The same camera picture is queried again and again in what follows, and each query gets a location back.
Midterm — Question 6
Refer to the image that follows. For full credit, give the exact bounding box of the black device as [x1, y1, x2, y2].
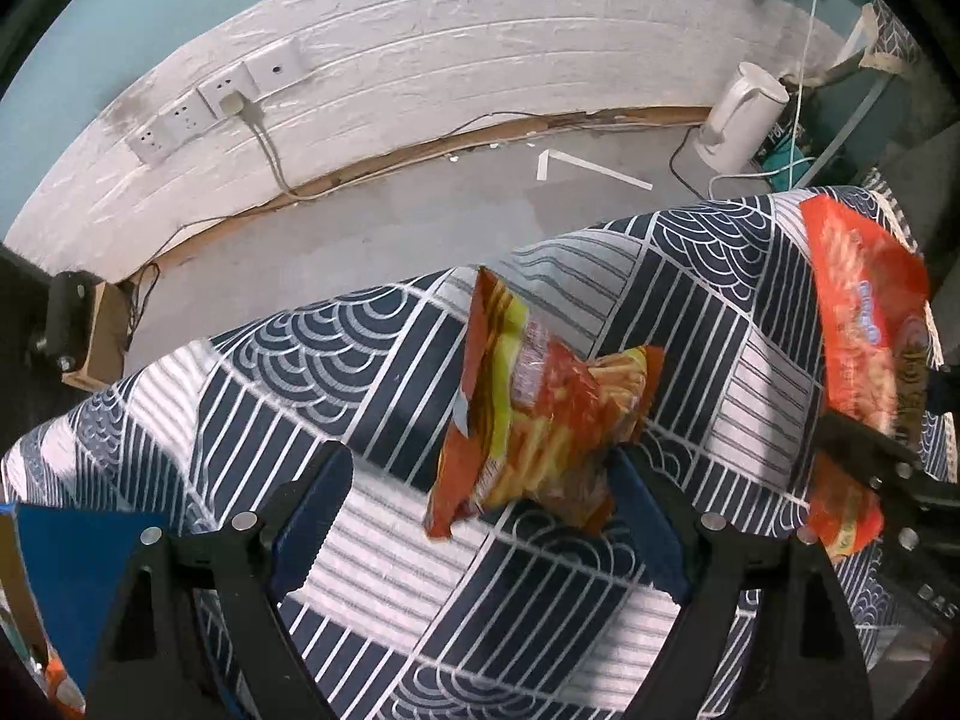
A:
[30, 270, 100, 376]

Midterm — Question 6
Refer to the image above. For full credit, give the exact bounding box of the white wall switch plate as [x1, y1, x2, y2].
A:
[246, 40, 308, 91]

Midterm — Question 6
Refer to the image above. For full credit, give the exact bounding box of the red orange crinkled snack packet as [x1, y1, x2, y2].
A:
[424, 266, 667, 539]

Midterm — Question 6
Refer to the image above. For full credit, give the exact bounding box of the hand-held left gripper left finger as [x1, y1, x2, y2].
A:
[88, 441, 355, 720]

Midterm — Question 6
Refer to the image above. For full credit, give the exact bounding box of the hanging white cable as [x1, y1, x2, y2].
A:
[784, 0, 827, 188]

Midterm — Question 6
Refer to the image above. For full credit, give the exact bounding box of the wide white wall socket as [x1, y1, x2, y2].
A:
[126, 101, 205, 164]

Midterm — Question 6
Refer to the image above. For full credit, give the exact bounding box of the grey curtain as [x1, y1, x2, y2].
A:
[885, 127, 960, 368]

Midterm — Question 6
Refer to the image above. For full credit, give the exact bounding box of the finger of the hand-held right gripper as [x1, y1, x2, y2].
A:
[814, 412, 960, 541]

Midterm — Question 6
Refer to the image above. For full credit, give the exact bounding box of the wooden block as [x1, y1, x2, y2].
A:
[64, 281, 137, 391]

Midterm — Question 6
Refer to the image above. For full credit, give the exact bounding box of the grey plug cable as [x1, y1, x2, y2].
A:
[225, 90, 541, 200]

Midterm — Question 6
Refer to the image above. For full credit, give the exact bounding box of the black kettle cable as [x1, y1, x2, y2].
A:
[670, 127, 722, 201]

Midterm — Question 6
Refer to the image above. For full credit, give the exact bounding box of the orange snack packet blue print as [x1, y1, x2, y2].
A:
[799, 193, 931, 557]

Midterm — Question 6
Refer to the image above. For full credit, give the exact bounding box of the white angled strip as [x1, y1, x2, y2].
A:
[536, 148, 653, 192]

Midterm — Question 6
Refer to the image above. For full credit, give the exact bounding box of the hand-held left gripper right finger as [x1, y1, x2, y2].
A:
[611, 444, 875, 720]

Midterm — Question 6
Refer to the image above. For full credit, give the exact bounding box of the grey rod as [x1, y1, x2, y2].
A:
[795, 67, 901, 190]

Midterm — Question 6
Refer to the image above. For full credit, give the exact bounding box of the white wall socket with plug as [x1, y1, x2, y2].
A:
[196, 64, 257, 119]

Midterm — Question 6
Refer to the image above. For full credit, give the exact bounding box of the navy white patterned blanket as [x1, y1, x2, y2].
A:
[0, 186, 960, 720]

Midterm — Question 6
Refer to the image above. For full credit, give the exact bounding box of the cardboard box with blue edges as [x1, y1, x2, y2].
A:
[0, 502, 175, 698]

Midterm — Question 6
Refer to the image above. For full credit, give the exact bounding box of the white electric kettle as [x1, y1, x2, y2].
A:
[694, 61, 790, 173]

